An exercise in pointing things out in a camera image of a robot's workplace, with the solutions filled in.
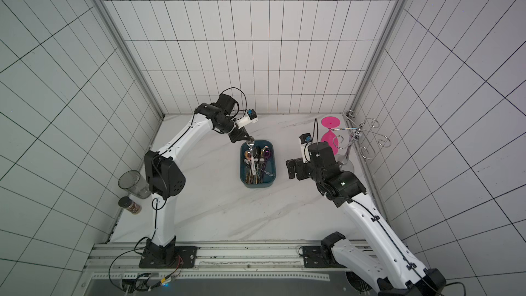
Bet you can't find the gold ornate-handle spoon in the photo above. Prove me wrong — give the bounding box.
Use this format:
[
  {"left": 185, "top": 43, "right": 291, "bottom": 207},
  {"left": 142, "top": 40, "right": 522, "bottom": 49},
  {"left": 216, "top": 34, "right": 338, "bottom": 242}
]
[{"left": 244, "top": 151, "right": 252, "bottom": 184}]

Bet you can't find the teal storage box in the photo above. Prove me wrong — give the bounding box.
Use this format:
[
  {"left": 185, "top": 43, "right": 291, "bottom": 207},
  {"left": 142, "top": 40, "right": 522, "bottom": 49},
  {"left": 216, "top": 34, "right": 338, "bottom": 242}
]
[{"left": 240, "top": 140, "right": 277, "bottom": 189}]

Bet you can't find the silver ladle spoon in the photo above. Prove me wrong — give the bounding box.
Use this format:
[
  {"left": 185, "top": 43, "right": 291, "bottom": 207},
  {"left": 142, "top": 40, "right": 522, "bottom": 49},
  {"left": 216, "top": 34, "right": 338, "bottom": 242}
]
[{"left": 253, "top": 146, "right": 262, "bottom": 175}]

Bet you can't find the gold slim spoon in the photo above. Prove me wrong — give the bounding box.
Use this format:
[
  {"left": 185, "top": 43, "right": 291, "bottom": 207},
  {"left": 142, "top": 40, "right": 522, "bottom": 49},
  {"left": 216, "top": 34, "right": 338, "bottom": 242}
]
[{"left": 256, "top": 152, "right": 266, "bottom": 184}]

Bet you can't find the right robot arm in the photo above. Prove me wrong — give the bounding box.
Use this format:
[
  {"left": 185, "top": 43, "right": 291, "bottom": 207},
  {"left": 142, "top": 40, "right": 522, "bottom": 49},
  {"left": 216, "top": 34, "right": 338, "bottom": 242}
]
[{"left": 286, "top": 141, "right": 447, "bottom": 295}]

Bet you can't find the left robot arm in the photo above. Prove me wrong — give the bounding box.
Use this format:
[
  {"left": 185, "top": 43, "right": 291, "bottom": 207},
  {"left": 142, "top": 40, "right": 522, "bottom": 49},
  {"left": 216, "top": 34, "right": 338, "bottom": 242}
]
[{"left": 139, "top": 93, "right": 258, "bottom": 269}]

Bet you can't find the pink plastic goblet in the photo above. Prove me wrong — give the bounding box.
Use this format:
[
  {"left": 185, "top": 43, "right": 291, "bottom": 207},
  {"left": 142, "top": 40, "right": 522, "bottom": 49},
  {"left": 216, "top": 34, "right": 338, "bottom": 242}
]
[{"left": 321, "top": 116, "right": 341, "bottom": 155}]

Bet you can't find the clear drinking glass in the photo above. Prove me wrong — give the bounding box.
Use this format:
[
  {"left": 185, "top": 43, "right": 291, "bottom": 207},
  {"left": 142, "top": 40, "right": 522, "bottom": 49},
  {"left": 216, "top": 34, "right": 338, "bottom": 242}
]
[{"left": 118, "top": 170, "right": 151, "bottom": 200}]

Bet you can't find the spice shaker bottle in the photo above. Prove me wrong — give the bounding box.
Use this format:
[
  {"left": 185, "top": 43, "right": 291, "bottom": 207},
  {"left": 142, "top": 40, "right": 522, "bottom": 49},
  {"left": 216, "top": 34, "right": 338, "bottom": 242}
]
[{"left": 118, "top": 196, "right": 142, "bottom": 215}]

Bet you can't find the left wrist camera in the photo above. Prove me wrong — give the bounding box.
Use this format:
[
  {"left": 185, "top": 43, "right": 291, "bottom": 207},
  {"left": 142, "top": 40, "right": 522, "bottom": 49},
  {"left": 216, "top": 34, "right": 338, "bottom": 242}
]
[{"left": 235, "top": 109, "right": 258, "bottom": 129}]

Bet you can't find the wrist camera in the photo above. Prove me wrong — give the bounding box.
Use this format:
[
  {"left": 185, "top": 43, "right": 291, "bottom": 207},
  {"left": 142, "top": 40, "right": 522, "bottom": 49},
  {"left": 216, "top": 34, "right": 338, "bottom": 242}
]
[
  {"left": 235, "top": 109, "right": 258, "bottom": 129},
  {"left": 299, "top": 133, "right": 312, "bottom": 163}
]

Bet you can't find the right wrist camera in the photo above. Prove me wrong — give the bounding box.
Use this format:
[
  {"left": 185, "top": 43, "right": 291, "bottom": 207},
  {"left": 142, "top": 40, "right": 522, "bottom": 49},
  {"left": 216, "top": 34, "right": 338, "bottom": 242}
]
[{"left": 299, "top": 133, "right": 312, "bottom": 163}]

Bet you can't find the chrome wire cup rack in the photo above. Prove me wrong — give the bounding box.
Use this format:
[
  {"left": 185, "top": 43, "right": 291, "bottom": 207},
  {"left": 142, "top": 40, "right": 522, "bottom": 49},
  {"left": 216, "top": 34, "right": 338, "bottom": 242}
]
[{"left": 333, "top": 110, "right": 392, "bottom": 171}]

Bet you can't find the aluminium mounting rail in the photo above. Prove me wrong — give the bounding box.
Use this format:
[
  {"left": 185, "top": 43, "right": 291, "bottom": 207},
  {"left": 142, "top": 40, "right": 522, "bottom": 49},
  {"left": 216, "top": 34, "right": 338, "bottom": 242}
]
[{"left": 81, "top": 241, "right": 416, "bottom": 282}]

